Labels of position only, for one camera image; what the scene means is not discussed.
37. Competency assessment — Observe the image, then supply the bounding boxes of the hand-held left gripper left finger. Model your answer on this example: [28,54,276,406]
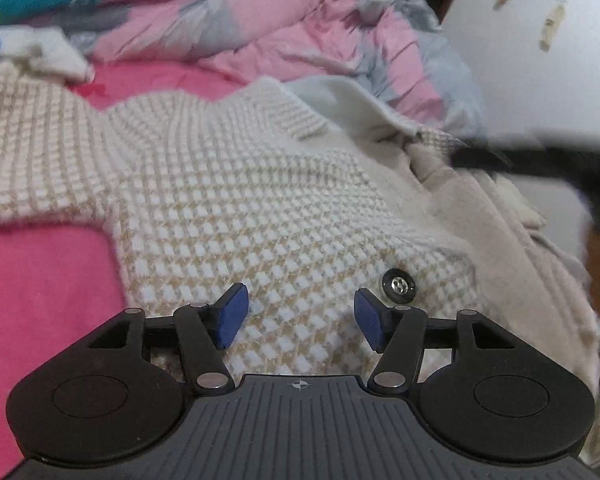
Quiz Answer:
[86,282,251,395]

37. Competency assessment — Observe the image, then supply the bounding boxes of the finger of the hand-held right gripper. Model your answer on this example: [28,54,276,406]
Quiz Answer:
[450,140,589,181]

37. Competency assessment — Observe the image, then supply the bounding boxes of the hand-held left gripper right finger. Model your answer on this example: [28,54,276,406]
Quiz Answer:
[354,287,517,395]

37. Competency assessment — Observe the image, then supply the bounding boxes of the beige white checked knit jacket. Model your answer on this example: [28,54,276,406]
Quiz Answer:
[0,74,600,461]

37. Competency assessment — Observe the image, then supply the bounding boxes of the paper tape strips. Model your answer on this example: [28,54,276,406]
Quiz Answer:
[492,0,569,54]

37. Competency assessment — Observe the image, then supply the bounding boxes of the pink grey floral quilt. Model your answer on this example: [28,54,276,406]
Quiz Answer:
[30,0,487,137]

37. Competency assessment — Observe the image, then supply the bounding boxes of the white cloth garment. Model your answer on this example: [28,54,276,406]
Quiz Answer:
[0,27,97,82]

